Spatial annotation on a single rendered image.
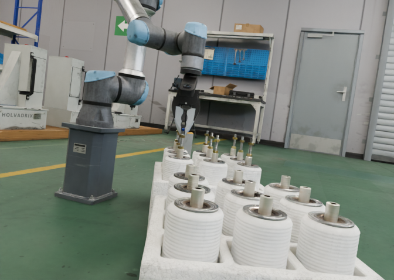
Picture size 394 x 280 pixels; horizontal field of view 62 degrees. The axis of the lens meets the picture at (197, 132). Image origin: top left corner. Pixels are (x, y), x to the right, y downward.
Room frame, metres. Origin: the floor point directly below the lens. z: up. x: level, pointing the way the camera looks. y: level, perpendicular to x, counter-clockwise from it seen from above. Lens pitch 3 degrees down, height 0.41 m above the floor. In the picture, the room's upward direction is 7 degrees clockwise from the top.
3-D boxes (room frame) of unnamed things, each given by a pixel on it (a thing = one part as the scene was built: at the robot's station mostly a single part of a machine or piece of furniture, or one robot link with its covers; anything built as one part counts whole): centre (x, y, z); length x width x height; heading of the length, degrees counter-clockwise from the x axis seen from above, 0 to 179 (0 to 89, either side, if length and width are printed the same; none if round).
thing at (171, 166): (1.08, 0.05, 0.16); 0.10 x 0.10 x 0.18
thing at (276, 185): (0.80, -0.23, 0.25); 0.08 x 0.08 x 0.01
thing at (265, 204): (0.55, -0.13, 0.26); 0.02 x 0.02 x 0.03
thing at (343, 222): (0.56, -0.25, 0.25); 0.08 x 0.08 x 0.01
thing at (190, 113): (1.10, 0.03, 0.38); 0.06 x 0.03 x 0.09; 177
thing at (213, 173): (1.10, -0.07, 0.16); 0.10 x 0.10 x 0.18
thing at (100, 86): (1.36, 0.42, 0.47); 0.13 x 0.12 x 0.14; 129
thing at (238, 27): (5.84, -0.67, 1.96); 0.46 x 0.28 x 0.16; 69
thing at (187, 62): (1.10, 0.05, 0.56); 0.08 x 0.08 x 0.05
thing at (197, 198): (0.54, -0.01, 0.26); 0.02 x 0.02 x 0.03
